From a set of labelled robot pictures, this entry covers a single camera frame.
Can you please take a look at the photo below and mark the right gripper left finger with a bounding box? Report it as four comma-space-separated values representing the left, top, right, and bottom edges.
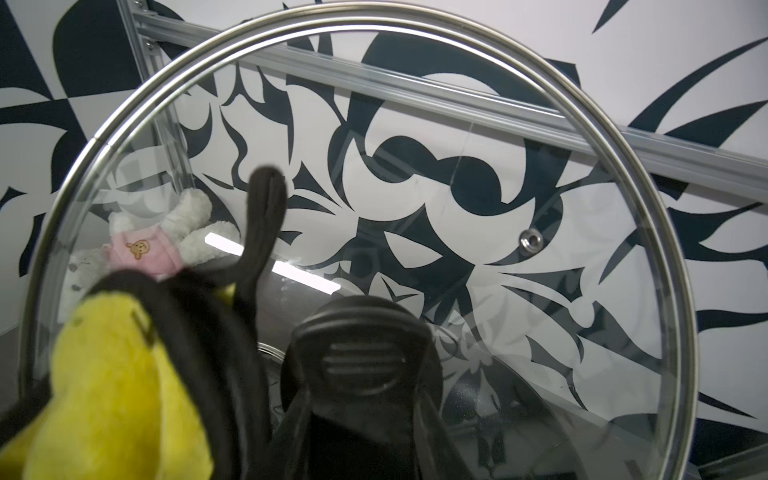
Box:
260, 389, 312, 480

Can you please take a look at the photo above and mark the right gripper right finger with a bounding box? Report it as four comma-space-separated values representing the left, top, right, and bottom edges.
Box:
413, 392, 473, 480

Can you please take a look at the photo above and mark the yellow cleaning cloth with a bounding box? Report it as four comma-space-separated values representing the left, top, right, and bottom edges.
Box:
0, 165, 289, 480

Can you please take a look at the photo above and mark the small glass pan lid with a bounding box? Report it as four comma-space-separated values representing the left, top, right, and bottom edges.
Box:
1, 2, 696, 479

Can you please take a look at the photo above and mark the small black frying pan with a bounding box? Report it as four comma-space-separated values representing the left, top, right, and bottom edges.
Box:
440, 361, 587, 479

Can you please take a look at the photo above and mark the white teddy bear pink shirt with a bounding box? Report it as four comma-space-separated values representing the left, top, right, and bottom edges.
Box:
60, 188, 240, 307

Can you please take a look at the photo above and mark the aluminium frame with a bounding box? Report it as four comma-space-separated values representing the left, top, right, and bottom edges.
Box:
116, 0, 768, 480

